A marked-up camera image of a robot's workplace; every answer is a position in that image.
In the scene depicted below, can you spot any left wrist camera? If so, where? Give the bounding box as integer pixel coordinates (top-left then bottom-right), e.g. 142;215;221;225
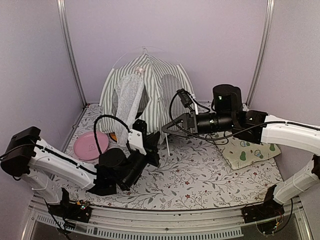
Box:
127;119;147;156

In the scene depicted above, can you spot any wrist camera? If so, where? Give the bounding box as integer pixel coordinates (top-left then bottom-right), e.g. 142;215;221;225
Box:
176;88;199;115
127;119;147;156

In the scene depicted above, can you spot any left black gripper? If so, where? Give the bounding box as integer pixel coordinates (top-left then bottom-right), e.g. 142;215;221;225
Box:
121;132;161;191

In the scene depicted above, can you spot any aluminium frame post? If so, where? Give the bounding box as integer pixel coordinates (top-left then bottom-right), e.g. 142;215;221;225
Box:
56;0;87;107
245;0;275;108

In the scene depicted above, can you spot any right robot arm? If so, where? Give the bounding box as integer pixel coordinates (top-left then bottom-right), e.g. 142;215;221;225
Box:
162;84;320;218

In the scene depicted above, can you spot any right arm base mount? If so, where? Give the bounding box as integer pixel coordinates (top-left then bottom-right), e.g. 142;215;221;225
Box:
241;185;285;235

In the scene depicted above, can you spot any striped fabric pet tent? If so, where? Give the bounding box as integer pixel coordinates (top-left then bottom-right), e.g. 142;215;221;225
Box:
99;49;194;144

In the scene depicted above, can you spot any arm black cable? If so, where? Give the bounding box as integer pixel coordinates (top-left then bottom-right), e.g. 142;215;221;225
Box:
169;90;286;142
93;114;132;156

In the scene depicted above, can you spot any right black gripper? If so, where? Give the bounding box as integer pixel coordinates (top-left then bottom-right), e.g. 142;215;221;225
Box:
162;108;235;138

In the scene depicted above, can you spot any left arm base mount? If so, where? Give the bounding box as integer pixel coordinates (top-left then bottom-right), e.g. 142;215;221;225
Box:
48;188;92;223

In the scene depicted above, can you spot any right aluminium frame post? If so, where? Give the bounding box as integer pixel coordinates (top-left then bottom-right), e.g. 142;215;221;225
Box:
245;0;275;108

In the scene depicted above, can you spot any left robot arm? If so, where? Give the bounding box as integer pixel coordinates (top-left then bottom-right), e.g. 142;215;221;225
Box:
0;126;161;217

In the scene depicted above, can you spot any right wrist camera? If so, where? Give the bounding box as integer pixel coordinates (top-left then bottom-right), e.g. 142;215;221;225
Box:
176;88;199;115

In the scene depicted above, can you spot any pink round plate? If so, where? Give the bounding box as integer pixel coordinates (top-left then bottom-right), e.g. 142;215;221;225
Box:
73;131;109;161

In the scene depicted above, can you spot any floral table cloth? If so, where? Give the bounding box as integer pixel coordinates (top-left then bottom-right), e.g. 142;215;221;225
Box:
48;101;287;211

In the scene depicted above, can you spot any left aluminium frame post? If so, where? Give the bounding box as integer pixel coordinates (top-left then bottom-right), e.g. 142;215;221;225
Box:
56;0;87;107

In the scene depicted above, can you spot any yellow double pet feeder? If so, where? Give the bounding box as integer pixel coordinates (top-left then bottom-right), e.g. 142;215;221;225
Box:
108;132;118;143

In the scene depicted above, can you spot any avocado print cushion mat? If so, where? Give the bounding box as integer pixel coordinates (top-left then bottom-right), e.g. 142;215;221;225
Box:
214;137;281;170

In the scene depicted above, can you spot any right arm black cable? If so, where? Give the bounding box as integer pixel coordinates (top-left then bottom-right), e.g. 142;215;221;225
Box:
169;90;286;142

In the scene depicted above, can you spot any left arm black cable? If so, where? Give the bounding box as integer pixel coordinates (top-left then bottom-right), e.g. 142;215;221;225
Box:
93;114;132;156

